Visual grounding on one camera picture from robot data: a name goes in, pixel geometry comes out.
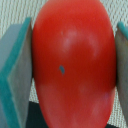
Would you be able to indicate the red tomato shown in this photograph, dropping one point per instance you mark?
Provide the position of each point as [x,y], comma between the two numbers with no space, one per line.
[74,63]

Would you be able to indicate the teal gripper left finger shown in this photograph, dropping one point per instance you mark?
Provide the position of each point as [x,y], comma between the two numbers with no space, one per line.
[15,75]

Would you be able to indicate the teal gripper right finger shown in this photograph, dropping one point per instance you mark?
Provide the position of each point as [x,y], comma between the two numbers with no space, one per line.
[121,41]

